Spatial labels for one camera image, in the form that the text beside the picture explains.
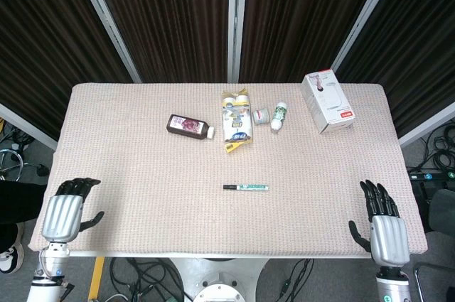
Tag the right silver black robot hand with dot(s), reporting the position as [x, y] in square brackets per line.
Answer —
[389, 241]

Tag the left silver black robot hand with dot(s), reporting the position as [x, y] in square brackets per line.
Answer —
[62, 216]

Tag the green white marker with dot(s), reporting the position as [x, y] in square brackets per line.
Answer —
[254, 187]

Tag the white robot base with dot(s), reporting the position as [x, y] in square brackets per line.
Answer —
[218, 271]

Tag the black trouser leg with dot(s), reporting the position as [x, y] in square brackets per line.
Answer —
[17, 202]

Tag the dark grey chair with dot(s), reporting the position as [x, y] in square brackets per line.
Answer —
[442, 209]

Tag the black white sneaker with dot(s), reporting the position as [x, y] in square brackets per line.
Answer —
[10, 259]

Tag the chrome stool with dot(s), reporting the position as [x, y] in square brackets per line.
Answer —
[12, 163]

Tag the black power strip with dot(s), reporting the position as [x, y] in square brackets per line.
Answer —
[432, 175]

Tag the beige woven table cloth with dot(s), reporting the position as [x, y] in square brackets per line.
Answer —
[160, 192]

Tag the white red carton box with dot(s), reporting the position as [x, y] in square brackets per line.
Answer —
[328, 103]

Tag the brown juice bottle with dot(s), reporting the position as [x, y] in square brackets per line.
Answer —
[186, 126]

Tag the green white plastic bottle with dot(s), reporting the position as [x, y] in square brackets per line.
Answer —
[279, 115]

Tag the yellow white drink multipack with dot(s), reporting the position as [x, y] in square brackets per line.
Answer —
[237, 122]

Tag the silver partition rail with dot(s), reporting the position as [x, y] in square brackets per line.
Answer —
[28, 128]
[426, 126]

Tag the silver partition post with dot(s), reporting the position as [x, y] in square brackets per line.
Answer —
[106, 21]
[236, 21]
[366, 14]

